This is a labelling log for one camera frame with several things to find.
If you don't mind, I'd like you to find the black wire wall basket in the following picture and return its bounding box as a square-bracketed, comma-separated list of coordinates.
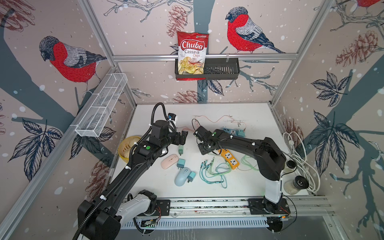
[175, 58, 240, 81]

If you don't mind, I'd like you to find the light green charging cable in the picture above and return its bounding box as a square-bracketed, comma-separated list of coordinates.
[206, 154, 260, 176]

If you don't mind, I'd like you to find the orange power strip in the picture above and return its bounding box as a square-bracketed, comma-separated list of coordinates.
[221, 149, 240, 170]

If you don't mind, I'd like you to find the pink charging cable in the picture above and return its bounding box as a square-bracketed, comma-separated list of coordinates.
[179, 114, 247, 133]

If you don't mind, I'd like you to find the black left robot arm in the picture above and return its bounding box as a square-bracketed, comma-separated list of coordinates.
[73, 103, 188, 240]

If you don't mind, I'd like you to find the glass jar black lid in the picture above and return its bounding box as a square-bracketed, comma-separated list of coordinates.
[284, 176, 309, 195]
[283, 160, 297, 174]

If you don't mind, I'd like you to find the teal charging cable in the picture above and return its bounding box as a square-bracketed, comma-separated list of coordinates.
[198, 158, 232, 189]

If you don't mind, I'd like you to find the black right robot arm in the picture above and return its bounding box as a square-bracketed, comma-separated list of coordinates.
[194, 126, 291, 215]

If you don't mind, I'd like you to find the light blue computer mouse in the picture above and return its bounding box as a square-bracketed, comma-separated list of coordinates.
[175, 167, 191, 187]

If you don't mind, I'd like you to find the right rear frame post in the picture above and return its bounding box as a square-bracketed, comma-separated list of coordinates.
[271, 0, 334, 107]

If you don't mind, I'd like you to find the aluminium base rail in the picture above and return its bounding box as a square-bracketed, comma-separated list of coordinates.
[83, 195, 334, 232]

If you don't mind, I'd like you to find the teal power strip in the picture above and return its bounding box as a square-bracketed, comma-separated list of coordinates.
[222, 128, 246, 138]

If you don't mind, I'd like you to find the yellow bowl with buns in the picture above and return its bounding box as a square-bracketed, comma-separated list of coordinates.
[118, 136, 141, 163]

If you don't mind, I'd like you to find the red Chuba cassava chips bag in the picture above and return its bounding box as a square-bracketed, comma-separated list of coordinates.
[178, 32, 209, 75]

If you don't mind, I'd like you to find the white wire mesh shelf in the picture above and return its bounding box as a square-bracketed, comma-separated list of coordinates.
[75, 73, 128, 138]

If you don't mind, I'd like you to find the aluminium frame corner post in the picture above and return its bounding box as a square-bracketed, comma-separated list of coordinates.
[78, 0, 137, 107]

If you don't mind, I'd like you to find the horizontal aluminium frame bar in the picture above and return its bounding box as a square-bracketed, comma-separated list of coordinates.
[112, 52, 299, 63]

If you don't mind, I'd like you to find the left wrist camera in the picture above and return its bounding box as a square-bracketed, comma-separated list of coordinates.
[167, 113, 178, 124]

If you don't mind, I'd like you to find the teal charger plug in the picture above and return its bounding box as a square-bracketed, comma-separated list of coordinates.
[187, 172, 196, 183]
[177, 159, 186, 170]

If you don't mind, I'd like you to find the white coiled power cable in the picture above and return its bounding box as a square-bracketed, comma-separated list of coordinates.
[281, 131, 321, 193]

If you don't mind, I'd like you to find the flat pink computer mouse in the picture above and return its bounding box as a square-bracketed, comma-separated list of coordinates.
[161, 154, 179, 170]

